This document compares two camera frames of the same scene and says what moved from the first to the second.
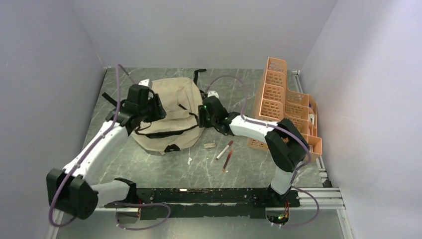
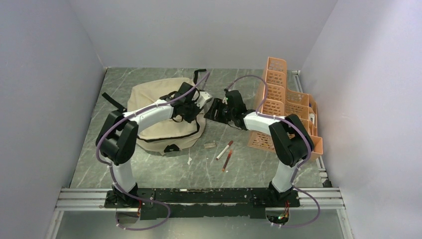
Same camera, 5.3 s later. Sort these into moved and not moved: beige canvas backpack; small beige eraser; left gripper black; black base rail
Moved: left gripper black
Not moved: black base rail; small beige eraser; beige canvas backpack
